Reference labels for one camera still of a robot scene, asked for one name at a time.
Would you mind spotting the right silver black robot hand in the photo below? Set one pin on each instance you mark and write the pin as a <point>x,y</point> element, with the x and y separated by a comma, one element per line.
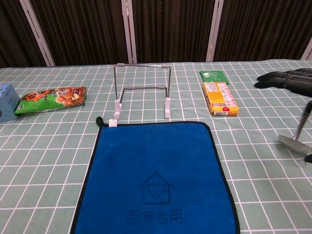
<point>287,79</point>

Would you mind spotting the blue kitchen towel black trim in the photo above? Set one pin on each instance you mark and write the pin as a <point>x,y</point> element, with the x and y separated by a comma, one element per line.
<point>156,158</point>

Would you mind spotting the green grid tablecloth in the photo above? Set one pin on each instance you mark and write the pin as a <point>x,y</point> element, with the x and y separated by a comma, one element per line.
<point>36,146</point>

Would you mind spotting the yellow food box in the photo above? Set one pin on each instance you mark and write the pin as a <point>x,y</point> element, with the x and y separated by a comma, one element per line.
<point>220,97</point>

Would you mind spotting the green flat packet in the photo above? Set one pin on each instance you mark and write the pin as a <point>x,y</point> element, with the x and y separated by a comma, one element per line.
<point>214,76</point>

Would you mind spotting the green orange snack bag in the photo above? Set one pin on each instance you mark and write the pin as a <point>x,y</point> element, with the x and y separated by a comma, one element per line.
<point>51,100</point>

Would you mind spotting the light blue carton box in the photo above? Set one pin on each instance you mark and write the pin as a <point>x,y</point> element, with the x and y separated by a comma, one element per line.
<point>7,102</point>

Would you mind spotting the white partition frame post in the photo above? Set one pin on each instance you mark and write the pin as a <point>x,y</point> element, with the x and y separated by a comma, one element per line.
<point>308,51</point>
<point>39,36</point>
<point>214,31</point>
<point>129,31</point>

